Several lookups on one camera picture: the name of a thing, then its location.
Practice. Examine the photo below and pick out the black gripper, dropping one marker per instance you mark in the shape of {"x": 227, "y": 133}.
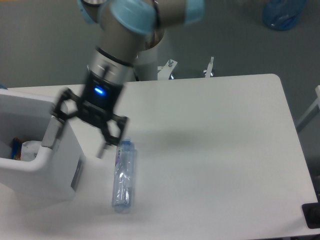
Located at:
{"x": 95, "y": 106}

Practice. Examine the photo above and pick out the white plastic bag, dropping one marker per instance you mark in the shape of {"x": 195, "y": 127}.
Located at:
{"x": 30, "y": 150}

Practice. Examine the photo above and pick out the clear plastic water bottle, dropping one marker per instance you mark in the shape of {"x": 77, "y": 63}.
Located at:
{"x": 124, "y": 177}

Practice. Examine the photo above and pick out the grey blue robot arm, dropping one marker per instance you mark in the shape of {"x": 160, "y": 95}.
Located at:
{"x": 126, "y": 25}

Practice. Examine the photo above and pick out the white trash can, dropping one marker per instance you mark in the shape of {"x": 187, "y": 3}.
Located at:
{"x": 39, "y": 155}

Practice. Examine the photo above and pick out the colourful snack wrapper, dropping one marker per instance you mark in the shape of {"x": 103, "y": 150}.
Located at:
{"x": 16, "y": 149}

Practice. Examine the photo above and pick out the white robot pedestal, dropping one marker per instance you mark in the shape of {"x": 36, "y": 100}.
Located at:
{"x": 145, "y": 66}

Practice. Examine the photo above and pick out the white middle bracket with bolt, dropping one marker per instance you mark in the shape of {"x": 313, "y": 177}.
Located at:
{"x": 165, "y": 72}

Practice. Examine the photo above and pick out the white bracket with bolt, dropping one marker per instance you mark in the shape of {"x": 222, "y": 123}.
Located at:
{"x": 165, "y": 72}
{"x": 209, "y": 71}

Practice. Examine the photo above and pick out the white right bracket with bolt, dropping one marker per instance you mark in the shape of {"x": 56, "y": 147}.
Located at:
{"x": 209, "y": 71}

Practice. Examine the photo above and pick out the white frame at right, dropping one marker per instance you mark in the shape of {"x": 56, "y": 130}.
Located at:
{"x": 310, "y": 113}

